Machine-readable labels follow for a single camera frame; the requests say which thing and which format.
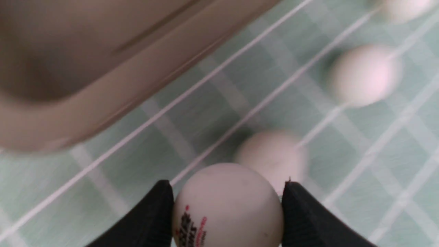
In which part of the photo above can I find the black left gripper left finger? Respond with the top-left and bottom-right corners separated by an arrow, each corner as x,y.
87,180 -> 174,247

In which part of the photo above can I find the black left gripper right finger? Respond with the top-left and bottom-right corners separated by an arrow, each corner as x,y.
281,181 -> 375,247

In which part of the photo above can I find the white table-tennis ball plain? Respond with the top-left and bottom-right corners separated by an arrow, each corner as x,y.
234,130 -> 308,196

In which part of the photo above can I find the white table-tennis ball with logo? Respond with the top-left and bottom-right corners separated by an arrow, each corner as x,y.
172,163 -> 284,247

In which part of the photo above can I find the green checkered tablecloth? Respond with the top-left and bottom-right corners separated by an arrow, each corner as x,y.
1,0 -> 438,247

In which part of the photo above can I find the olive plastic bin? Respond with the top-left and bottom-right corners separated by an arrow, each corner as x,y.
0,0 -> 278,152

